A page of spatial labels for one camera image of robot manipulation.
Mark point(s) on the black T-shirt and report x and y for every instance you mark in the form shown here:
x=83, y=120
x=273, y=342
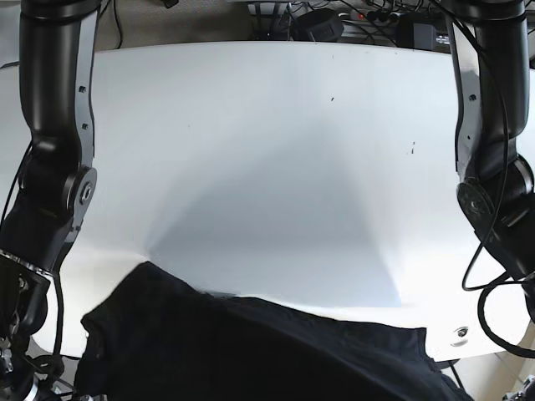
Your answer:
x=157, y=338

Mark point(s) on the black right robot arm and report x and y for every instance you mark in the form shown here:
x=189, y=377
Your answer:
x=53, y=186

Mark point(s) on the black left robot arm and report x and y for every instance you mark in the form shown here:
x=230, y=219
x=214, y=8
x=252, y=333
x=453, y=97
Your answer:
x=489, y=49

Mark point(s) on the right table grommet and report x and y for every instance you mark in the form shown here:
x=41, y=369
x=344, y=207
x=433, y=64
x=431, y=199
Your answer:
x=459, y=337

